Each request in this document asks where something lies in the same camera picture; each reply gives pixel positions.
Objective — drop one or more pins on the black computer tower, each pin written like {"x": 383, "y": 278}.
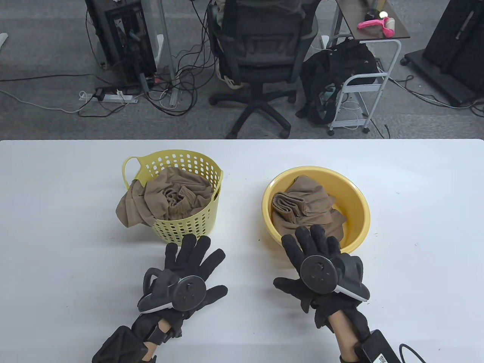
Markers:
{"x": 124, "y": 38}

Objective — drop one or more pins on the pink handheld tool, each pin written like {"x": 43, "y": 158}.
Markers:
{"x": 372, "y": 24}

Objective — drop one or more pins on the black office chair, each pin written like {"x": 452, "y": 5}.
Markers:
{"x": 261, "y": 56}

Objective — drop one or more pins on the small black device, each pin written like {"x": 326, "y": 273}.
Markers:
{"x": 372, "y": 15}

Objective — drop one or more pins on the black backpack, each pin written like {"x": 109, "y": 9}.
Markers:
{"x": 340, "y": 64}

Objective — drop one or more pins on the tan shorts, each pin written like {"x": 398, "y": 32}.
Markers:
{"x": 159, "y": 196}
{"x": 302, "y": 204}

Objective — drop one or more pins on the white desk foot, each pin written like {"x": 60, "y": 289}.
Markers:
{"x": 3, "y": 39}

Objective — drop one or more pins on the grey metal desk leg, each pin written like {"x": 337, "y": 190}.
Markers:
{"x": 168, "y": 56}

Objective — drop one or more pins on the yellow plastic basin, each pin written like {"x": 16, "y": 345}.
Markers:
{"x": 355, "y": 211}

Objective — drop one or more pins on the person's left forearm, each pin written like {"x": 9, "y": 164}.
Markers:
{"x": 162, "y": 325}

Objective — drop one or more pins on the white cart with brown top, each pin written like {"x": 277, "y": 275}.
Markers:
{"x": 353, "y": 17}

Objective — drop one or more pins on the black battery box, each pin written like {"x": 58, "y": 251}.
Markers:
{"x": 378, "y": 349}

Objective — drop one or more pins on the person's right forearm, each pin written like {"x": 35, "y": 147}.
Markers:
{"x": 342, "y": 329}

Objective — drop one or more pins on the person's right hand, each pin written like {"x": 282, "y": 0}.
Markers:
{"x": 314, "y": 242}

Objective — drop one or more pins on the black wheeled cabinet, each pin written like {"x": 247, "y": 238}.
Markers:
{"x": 453, "y": 38}

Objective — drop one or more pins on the white power strip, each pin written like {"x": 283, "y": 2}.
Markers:
{"x": 113, "y": 97}

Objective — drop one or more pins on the black braided controller tether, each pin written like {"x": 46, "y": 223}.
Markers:
{"x": 363, "y": 321}

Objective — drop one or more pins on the yellow perforated plastic basket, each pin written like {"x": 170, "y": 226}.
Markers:
{"x": 139, "y": 168}

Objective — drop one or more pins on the person's left hand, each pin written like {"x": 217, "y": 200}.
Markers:
{"x": 189, "y": 261}

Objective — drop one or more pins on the black forearm brace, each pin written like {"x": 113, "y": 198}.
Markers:
{"x": 119, "y": 346}

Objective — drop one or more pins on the black wrist band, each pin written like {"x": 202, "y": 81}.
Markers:
{"x": 155, "y": 334}

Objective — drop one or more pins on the grey handheld controller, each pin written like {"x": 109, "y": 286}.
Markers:
{"x": 189, "y": 293}
{"x": 317, "y": 274}

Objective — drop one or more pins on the beige bag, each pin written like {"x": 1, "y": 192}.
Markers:
{"x": 230, "y": 81}

